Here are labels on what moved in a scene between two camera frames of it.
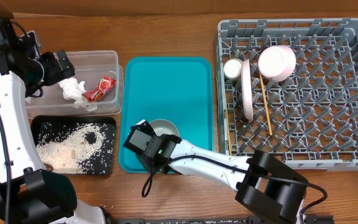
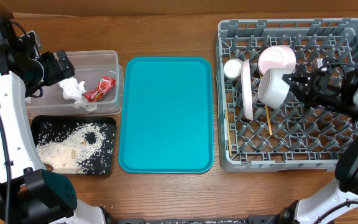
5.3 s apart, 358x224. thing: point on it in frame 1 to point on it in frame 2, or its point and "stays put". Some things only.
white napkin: [73, 89] stays put
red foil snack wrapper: [105, 83] stays put
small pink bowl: [277, 61] stays put
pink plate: [247, 91] stays put
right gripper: [145, 161] to [314, 89]
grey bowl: [163, 126] to [273, 89]
